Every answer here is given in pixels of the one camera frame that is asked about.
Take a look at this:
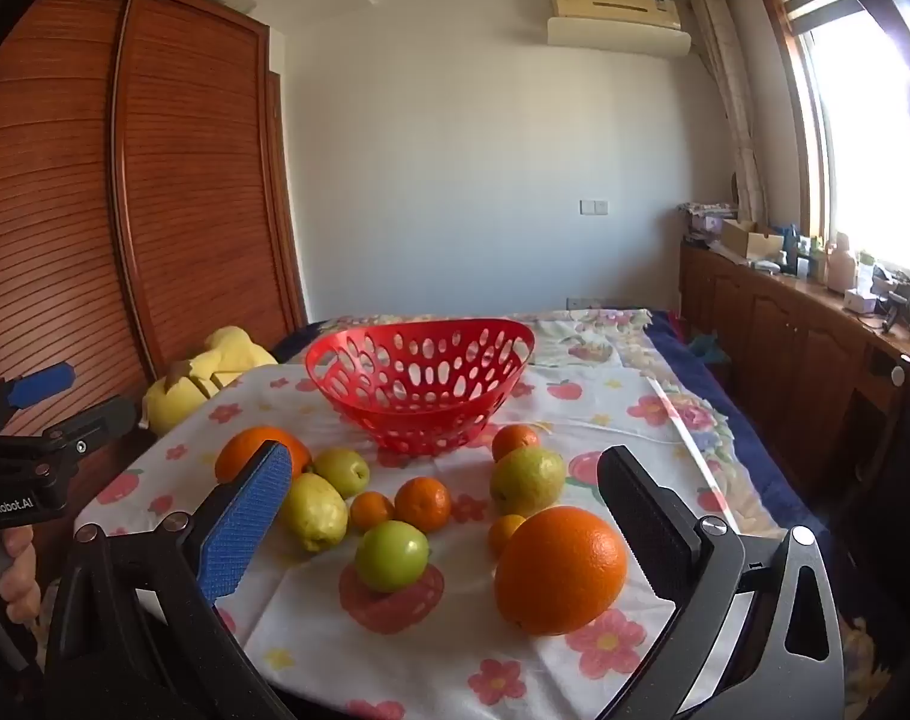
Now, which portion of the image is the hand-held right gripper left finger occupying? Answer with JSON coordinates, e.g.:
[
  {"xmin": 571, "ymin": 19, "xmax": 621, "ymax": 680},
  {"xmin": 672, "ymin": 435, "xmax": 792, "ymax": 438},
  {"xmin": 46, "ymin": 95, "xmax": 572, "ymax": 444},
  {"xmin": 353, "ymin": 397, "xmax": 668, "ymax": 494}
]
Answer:
[{"xmin": 46, "ymin": 441, "xmax": 298, "ymax": 720}]

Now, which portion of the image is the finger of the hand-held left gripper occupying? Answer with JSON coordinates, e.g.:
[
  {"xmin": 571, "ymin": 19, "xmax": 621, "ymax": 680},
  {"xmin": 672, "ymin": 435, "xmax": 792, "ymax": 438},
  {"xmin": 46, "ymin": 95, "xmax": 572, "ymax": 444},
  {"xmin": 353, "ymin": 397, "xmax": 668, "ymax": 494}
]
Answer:
[
  {"xmin": 0, "ymin": 361, "xmax": 77, "ymax": 434},
  {"xmin": 46, "ymin": 395, "xmax": 138, "ymax": 466}
]

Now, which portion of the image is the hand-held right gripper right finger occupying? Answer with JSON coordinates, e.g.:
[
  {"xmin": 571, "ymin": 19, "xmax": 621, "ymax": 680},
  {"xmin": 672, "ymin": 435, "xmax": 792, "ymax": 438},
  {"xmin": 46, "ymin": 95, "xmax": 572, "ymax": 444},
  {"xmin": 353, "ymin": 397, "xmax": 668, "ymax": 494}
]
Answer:
[{"xmin": 597, "ymin": 445, "xmax": 846, "ymax": 720}]

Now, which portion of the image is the yellow lemon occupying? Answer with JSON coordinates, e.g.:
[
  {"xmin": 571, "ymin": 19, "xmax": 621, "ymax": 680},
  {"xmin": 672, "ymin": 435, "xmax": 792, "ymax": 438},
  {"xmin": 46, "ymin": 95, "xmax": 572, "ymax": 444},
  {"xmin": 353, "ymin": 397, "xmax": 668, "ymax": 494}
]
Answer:
[{"xmin": 278, "ymin": 472, "xmax": 349, "ymax": 553}]

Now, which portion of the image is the medium orange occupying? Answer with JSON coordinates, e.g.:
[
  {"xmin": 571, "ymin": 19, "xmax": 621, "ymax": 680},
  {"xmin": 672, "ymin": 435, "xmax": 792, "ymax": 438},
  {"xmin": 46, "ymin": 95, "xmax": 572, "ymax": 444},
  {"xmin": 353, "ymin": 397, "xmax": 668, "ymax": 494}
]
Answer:
[{"xmin": 215, "ymin": 427, "xmax": 313, "ymax": 485}]

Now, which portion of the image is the large orange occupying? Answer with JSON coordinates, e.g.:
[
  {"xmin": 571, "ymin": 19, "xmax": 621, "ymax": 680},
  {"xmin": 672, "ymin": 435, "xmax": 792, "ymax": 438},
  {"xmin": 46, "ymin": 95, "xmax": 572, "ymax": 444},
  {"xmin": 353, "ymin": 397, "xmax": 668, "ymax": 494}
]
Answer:
[{"xmin": 494, "ymin": 506, "xmax": 629, "ymax": 636}]

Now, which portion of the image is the yellow-green apple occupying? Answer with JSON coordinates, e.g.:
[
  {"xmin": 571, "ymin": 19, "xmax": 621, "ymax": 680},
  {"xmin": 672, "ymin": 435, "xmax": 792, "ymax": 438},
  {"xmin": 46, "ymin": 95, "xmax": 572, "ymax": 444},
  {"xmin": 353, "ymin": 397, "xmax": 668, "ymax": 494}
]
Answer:
[{"xmin": 312, "ymin": 448, "xmax": 371, "ymax": 499}]

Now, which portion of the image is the small tangerine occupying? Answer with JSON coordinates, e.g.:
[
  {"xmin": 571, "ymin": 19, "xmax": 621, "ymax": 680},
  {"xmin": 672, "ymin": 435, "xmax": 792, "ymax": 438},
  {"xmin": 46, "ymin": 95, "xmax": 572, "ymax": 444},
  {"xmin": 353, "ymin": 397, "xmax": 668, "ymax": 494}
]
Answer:
[
  {"xmin": 488, "ymin": 514, "xmax": 528, "ymax": 560},
  {"xmin": 350, "ymin": 491, "xmax": 396, "ymax": 533}
]

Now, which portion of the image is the green speckled pear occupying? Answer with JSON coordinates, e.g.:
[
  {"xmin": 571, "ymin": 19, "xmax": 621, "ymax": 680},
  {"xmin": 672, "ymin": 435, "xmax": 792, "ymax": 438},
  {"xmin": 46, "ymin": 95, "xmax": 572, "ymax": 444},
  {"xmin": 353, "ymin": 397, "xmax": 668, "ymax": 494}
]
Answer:
[{"xmin": 489, "ymin": 447, "xmax": 568, "ymax": 517}]

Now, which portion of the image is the bright green apple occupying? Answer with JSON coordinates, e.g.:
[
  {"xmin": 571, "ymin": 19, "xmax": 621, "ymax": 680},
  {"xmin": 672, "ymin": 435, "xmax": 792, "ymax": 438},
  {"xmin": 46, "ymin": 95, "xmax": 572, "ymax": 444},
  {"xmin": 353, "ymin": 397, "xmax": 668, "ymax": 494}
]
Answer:
[{"xmin": 354, "ymin": 521, "xmax": 431, "ymax": 593}]

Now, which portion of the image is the red perforated plastic basket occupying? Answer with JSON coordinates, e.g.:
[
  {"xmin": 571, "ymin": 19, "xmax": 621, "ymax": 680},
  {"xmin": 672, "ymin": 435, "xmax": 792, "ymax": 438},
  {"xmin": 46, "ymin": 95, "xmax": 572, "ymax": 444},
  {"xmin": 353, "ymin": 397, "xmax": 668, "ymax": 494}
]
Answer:
[{"xmin": 305, "ymin": 319, "xmax": 536, "ymax": 456}]

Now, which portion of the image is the person's left hand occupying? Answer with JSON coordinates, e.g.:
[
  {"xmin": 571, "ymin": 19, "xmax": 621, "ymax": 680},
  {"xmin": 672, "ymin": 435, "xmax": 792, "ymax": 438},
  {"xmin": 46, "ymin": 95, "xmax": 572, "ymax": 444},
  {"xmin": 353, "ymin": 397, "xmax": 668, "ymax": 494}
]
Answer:
[{"xmin": 0, "ymin": 523, "xmax": 43, "ymax": 627}]

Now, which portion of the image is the yellow plush toy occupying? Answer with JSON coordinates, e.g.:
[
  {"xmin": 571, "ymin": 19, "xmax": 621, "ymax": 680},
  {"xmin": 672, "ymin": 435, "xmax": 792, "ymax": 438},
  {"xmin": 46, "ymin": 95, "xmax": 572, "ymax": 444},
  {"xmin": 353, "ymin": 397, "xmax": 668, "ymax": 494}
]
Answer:
[{"xmin": 141, "ymin": 326, "xmax": 280, "ymax": 437}]

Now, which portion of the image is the floral blanket with blue border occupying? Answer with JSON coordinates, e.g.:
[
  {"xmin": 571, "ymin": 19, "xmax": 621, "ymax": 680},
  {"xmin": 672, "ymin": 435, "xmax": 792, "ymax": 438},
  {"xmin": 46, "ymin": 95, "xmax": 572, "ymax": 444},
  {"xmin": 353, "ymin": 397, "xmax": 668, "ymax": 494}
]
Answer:
[{"xmin": 275, "ymin": 307, "xmax": 831, "ymax": 533}]

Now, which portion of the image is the brown wooden cabinet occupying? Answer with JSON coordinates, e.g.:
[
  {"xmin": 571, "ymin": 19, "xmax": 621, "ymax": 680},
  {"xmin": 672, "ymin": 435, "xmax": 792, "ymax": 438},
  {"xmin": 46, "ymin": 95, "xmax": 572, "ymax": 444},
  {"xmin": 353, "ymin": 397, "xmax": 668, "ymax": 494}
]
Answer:
[{"xmin": 680, "ymin": 240, "xmax": 910, "ymax": 533}]

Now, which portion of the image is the brown wooden wardrobe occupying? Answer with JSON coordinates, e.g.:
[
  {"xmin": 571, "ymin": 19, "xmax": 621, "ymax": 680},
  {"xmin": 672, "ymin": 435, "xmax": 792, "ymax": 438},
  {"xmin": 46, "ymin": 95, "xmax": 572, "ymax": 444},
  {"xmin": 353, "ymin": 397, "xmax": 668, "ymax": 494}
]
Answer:
[{"xmin": 0, "ymin": 0, "xmax": 310, "ymax": 563}]

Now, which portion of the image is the cardboard box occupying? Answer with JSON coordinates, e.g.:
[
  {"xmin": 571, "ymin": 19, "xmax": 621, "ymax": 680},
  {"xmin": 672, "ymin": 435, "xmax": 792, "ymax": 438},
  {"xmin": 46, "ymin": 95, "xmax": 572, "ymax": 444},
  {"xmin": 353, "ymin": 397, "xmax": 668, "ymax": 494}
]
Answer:
[{"xmin": 720, "ymin": 219, "xmax": 786, "ymax": 263}]

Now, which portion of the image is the pile of patterned boxes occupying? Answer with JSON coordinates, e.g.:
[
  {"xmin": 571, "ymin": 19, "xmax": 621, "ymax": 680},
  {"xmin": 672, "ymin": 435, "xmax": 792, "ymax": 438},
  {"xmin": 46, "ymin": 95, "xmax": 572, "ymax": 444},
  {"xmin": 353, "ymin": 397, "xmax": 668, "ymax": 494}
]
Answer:
[{"xmin": 677, "ymin": 201, "xmax": 737, "ymax": 245}]

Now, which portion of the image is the pink bottle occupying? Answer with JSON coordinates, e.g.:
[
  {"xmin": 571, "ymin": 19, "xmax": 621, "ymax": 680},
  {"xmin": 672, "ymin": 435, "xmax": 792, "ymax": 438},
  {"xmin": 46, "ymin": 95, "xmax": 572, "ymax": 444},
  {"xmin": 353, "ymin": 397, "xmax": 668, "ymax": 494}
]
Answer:
[{"xmin": 827, "ymin": 232, "xmax": 857, "ymax": 292}]

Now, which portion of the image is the small black tripod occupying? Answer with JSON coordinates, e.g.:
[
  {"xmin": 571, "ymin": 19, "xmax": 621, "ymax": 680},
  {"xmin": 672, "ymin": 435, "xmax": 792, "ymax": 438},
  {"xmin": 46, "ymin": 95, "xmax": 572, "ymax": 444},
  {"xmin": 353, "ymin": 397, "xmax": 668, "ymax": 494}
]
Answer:
[{"xmin": 872, "ymin": 274, "xmax": 910, "ymax": 335}]

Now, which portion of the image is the white curtain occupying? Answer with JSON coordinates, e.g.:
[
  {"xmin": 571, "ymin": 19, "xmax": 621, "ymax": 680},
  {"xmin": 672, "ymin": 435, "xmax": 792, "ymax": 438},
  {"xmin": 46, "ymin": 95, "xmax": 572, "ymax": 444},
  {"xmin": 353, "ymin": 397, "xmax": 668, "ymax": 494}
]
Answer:
[{"xmin": 689, "ymin": 0, "xmax": 768, "ymax": 222}]

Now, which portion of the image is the window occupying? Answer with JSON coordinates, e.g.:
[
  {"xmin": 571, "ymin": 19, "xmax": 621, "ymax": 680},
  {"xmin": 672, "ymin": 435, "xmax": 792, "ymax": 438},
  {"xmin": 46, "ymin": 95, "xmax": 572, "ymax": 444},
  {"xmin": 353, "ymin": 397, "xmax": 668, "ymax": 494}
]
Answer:
[{"xmin": 755, "ymin": 0, "xmax": 910, "ymax": 278}]

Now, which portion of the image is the wall air conditioner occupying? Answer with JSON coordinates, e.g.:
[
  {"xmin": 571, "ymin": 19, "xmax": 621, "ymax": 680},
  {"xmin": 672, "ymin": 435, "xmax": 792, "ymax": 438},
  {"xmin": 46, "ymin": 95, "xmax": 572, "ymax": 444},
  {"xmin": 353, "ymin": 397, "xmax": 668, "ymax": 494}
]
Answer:
[{"xmin": 546, "ymin": 0, "xmax": 692, "ymax": 57}]

